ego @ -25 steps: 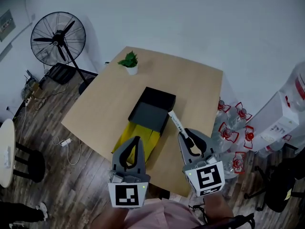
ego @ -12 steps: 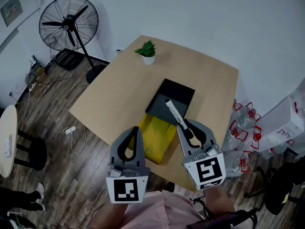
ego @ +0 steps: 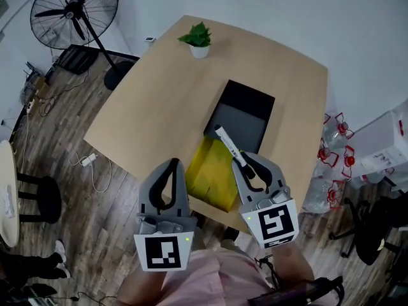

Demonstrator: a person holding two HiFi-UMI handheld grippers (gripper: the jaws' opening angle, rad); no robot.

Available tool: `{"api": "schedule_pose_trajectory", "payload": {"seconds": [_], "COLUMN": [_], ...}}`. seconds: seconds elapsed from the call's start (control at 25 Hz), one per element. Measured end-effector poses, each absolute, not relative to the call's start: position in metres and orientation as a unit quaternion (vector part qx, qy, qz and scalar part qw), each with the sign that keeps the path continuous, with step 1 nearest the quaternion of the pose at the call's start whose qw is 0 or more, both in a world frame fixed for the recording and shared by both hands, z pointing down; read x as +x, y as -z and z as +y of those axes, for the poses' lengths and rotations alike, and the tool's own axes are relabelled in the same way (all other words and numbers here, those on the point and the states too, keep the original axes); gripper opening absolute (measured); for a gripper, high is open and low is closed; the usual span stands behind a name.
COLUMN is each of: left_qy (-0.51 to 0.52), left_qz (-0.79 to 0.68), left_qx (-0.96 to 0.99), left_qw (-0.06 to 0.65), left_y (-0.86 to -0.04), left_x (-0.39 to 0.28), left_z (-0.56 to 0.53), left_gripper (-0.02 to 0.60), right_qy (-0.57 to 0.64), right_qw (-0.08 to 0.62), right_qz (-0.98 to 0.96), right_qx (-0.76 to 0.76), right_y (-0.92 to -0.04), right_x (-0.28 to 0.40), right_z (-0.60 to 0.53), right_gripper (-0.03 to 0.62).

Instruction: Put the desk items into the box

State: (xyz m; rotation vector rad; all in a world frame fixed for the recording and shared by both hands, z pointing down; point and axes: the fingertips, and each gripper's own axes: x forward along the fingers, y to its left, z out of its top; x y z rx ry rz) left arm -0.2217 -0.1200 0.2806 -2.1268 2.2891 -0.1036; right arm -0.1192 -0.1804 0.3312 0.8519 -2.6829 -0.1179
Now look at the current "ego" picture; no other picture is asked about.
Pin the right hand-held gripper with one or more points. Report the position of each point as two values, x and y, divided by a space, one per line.
274 223

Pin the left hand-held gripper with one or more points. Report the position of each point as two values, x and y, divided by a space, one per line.
164 250

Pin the white marker pen black cap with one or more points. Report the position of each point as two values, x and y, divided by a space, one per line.
228 143

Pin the black box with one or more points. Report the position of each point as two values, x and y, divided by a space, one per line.
242 123

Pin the green plant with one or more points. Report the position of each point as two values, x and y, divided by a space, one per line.
199 41

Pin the person's right forearm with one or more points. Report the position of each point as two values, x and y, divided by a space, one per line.
293 263

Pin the person's left forearm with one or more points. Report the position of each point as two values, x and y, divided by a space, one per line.
137 288

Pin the wooden desk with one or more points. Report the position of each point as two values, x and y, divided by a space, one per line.
169 107

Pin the small cardboard box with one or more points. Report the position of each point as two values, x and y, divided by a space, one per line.
41 86

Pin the person's pink shirt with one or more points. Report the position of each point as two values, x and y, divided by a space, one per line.
207 279

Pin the black stool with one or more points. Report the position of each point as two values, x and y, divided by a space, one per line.
46 199

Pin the black office chair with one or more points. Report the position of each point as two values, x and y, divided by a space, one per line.
373 228

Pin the white carton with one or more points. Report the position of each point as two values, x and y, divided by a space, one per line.
379 145

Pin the small white thermometer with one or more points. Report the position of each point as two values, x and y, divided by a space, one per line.
149 39

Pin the black slatted crate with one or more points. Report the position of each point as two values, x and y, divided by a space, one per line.
76 59

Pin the white power strip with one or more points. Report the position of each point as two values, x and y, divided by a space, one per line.
30 106

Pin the paper sheet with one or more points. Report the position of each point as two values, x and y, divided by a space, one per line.
8 201

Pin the round white table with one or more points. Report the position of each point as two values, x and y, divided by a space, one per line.
8 196

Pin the black router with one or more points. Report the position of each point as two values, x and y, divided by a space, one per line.
33 73

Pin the black standing fan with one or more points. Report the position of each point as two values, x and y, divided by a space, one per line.
74 11

